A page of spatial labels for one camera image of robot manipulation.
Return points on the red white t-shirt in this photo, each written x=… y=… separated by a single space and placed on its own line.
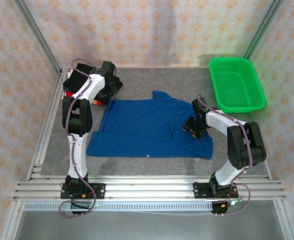
x=98 y=103

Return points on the black t-shirt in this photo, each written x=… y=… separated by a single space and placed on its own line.
x=72 y=82

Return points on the blue printed t-shirt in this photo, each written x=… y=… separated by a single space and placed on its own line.
x=141 y=130

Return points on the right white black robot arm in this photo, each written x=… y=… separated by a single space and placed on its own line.
x=220 y=120

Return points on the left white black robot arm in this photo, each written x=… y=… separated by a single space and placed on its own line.
x=77 y=155

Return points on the green plastic basket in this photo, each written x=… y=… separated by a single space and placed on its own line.
x=237 y=85

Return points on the aluminium cross rails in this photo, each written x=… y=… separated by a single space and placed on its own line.
x=149 y=190

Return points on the small green-lit circuit board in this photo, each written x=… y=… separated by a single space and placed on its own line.
x=234 y=202

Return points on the grey metal lower panel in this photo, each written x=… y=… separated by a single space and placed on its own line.
x=146 y=227

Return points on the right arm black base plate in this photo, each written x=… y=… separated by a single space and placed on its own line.
x=199 y=191

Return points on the aluminium frame post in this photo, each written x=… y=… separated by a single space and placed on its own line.
x=37 y=32
x=265 y=25

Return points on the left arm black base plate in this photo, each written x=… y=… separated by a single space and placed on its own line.
x=99 y=191

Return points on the aluminium frame leg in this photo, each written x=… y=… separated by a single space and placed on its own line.
x=285 y=222
x=11 y=222

